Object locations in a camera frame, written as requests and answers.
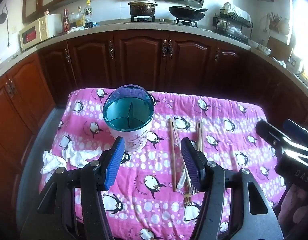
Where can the red wooden base cabinets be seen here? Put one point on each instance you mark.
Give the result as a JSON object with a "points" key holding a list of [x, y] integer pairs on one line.
{"points": [[154, 59]]}

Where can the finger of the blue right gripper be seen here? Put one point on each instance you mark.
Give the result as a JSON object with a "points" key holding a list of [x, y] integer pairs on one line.
{"points": [[269, 133], [294, 131]]}

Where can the yellow oil bottle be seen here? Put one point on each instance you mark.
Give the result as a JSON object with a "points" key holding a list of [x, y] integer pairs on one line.
{"points": [[80, 19]]}

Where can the clear bottle yellow cap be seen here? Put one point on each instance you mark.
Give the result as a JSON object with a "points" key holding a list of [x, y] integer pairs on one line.
{"points": [[88, 15]]}

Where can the crumpled white tissue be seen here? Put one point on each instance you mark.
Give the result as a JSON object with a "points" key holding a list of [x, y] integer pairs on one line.
{"points": [[77, 159]]}

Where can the chopstick bundle piece two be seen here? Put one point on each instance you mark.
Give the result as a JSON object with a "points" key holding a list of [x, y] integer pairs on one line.
{"points": [[202, 142]]}

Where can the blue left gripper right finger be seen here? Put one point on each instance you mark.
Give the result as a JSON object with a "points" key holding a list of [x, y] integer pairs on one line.
{"points": [[195, 162]]}

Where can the black wok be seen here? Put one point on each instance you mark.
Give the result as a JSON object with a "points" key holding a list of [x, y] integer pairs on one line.
{"points": [[187, 13]]}

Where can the metal fork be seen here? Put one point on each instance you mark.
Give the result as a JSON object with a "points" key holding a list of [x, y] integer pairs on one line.
{"points": [[187, 197]]}

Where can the light wooden chopstick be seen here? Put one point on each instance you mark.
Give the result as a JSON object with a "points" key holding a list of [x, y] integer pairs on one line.
{"points": [[179, 147]]}

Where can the dark cooking pot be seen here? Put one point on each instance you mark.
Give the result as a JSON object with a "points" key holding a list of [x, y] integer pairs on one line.
{"points": [[143, 8]]}

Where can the gas stove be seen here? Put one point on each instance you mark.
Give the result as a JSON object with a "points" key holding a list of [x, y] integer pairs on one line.
{"points": [[138, 19]]}

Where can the cream microwave oven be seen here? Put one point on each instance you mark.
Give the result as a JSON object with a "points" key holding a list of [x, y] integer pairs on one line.
{"points": [[40, 30]]}

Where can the chopstick bundle piece one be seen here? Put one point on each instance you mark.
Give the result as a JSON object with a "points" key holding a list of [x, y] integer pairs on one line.
{"points": [[198, 141]]}

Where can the black dish rack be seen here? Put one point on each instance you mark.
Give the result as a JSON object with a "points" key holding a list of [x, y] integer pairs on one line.
{"points": [[233, 22]]}

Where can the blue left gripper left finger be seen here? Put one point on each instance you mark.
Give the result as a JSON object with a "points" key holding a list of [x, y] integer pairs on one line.
{"points": [[111, 162]]}

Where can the red sauce bottle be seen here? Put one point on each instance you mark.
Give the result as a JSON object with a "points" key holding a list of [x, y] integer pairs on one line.
{"points": [[66, 21]]}

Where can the white floral utensil holder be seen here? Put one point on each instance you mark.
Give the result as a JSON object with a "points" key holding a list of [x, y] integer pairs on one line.
{"points": [[128, 112]]}

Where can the pink penguin tablecloth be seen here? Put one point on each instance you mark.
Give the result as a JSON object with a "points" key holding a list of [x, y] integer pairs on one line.
{"points": [[142, 204]]}

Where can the metal spoon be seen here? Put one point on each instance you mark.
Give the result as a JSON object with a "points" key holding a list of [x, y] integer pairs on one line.
{"points": [[193, 188]]}

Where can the white ceramic spoon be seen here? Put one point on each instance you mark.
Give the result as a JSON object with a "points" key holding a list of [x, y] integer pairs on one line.
{"points": [[182, 179]]}

